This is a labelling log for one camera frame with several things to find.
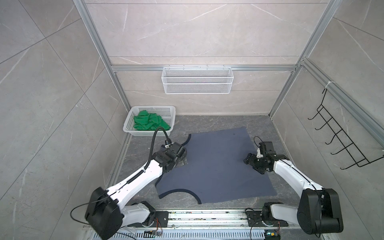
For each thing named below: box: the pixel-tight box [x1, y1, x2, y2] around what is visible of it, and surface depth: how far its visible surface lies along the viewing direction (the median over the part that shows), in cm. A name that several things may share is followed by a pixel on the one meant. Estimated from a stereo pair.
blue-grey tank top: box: [155, 127, 277, 205], surface depth 87 cm
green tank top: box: [133, 110, 171, 131], surface depth 113 cm
